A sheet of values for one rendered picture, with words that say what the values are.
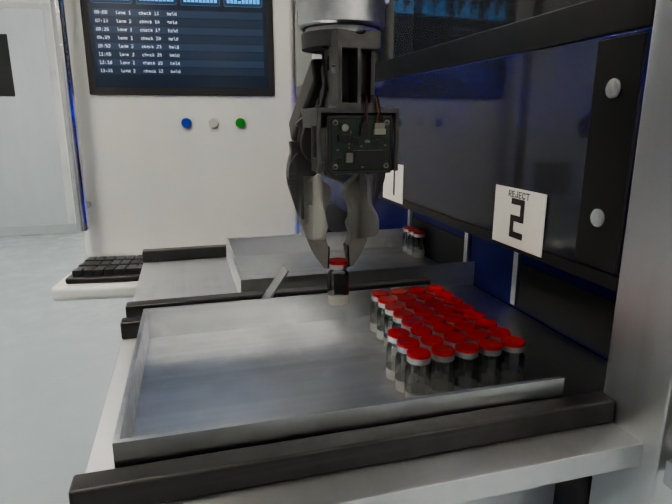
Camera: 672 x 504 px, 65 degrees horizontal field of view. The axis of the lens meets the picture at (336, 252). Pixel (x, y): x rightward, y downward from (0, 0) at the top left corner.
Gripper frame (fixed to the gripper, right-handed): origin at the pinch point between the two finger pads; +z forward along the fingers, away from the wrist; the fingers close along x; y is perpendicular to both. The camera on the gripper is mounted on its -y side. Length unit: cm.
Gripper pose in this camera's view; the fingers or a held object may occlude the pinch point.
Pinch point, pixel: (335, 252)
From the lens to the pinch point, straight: 53.0
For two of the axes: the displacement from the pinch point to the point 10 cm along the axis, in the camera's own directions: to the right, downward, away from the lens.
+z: 0.0, 9.7, 2.4
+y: 2.7, 2.3, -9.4
